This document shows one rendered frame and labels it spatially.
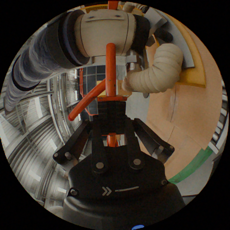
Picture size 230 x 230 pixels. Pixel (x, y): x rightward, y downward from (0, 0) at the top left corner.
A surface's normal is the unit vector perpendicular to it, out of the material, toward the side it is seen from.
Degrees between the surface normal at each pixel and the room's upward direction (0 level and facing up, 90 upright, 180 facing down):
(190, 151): 0
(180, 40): 0
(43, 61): 92
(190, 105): 0
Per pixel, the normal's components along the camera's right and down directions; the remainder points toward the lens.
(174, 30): -1.00, 0.04
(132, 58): -0.43, 0.32
